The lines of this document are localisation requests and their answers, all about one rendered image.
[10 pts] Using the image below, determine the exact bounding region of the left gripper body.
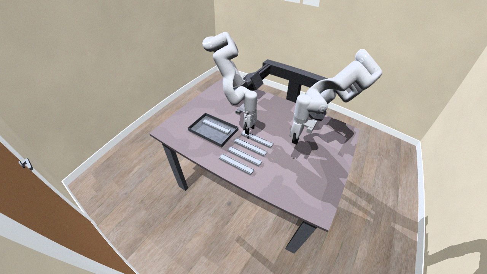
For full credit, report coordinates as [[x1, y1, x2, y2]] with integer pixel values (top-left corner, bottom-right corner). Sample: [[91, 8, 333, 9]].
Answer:
[[290, 119, 304, 139]]

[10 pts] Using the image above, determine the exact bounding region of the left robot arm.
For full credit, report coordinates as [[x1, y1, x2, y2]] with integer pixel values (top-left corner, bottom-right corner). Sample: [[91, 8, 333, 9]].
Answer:
[[293, 49, 382, 134]]

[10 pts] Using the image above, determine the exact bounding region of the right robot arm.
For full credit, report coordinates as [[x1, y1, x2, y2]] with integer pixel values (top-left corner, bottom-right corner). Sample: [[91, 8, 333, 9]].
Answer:
[[203, 32, 257, 115]]

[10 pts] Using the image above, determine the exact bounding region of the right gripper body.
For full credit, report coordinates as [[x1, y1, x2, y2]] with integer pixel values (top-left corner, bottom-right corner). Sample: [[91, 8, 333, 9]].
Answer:
[[243, 112, 257, 128]]

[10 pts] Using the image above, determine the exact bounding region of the white drawer slide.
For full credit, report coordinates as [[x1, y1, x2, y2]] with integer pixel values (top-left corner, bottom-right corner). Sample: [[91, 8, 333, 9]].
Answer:
[[241, 131, 274, 148], [202, 119, 231, 135], [234, 138, 267, 156], [219, 154, 254, 175], [228, 146, 262, 166]]

